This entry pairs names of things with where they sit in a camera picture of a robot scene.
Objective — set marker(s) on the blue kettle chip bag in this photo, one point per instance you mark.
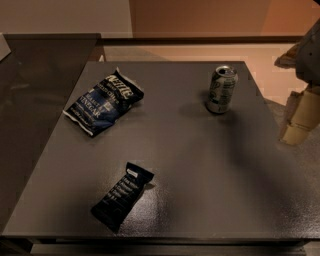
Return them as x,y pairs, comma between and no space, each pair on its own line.
101,106

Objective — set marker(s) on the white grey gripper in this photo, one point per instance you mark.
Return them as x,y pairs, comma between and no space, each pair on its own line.
310,55

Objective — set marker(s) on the green 7up soda can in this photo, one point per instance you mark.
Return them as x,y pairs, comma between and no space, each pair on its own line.
223,82

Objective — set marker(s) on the dark blue snack bar wrapper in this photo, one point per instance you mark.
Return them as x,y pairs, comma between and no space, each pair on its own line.
114,207

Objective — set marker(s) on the dark grey side table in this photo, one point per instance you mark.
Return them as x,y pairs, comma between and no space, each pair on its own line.
36,80

